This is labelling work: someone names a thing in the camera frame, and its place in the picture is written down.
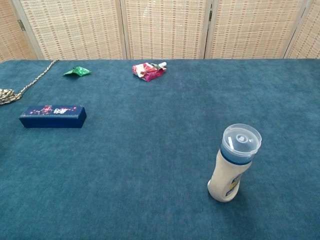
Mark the navy blue glasses case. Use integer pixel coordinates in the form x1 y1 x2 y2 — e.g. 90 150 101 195
18 104 87 129

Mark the red spouted drink pouch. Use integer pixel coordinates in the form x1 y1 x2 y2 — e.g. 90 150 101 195
132 61 168 83

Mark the blue felt table cover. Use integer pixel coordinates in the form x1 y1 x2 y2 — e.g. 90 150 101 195
0 58 320 240

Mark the woven bamboo folding screen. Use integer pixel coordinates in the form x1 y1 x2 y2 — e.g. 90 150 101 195
0 0 320 63

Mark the green triangular snack packet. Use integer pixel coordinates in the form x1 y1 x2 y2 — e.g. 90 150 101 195
62 65 92 77

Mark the beige braided rope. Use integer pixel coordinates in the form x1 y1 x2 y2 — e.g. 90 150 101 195
0 59 60 105

